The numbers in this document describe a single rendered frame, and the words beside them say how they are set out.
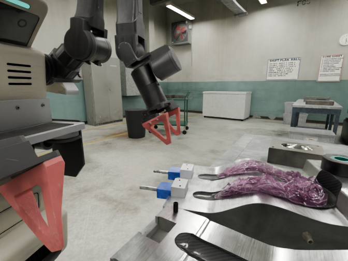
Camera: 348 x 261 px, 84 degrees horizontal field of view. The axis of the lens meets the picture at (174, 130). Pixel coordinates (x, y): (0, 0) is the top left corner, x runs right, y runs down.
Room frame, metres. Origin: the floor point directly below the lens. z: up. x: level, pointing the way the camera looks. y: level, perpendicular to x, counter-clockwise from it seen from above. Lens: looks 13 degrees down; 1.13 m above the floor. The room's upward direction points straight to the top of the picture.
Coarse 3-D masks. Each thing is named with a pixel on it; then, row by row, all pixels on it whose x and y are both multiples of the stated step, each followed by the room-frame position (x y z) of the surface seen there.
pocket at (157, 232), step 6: (156, 216) 0.32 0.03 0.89; (156, 222) 0.32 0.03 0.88; (162, 222) 0.32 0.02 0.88; (168, 222) 0.31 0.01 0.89; (150, 228) 0.31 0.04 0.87; (156, 228) 0.32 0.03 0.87; (162, 228) 0.32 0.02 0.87; (168, 228) 0.31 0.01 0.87; (144, 234) 0.29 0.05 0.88; (150, 234) 0.30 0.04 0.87; (156, 234) 0.31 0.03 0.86; (162, 234) 0.31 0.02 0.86; (156, 240) 0.29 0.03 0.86
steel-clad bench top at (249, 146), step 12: (240, 144) 1.07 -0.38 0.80; (252, 144) 1.07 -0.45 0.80; (264, 144) 1.07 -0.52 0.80; (324, 144) 1.07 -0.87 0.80; (336, 144) 1.07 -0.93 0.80; (228, 156) 0.88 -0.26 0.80; (240, 156) 0.88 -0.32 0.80; (252, 156) 0.88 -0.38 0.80; (264, 156) 0.88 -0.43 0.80; (288, 168) 0.74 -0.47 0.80; (300, 168) 0.74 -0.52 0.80; (144, 228) 0.40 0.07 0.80
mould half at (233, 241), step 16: (176, 224) 0.30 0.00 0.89; (192, 224) 0.30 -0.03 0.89; (208, 224) 0.30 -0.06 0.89; (144, 240) 0.26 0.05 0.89; (208, 240) 0.27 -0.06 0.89; (224, 240) 0.27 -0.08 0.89; (240, 240) 0.27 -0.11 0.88; (256, 240) 0.27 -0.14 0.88; (112, 256) 0.23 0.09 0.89; (128, 256) 0.23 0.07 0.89; (144, 256) 0.23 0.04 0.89; (160, 256) 0.23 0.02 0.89; (176, 256) 0.23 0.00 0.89; (240, 256) 0.24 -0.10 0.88; (256, 256) 0.24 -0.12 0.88; (272, 256) 0.24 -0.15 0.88; (288, 256) 0.23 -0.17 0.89; (304, 256) 0.23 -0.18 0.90; (320, 256) 0.22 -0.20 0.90; (336, 256) 0.21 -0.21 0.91
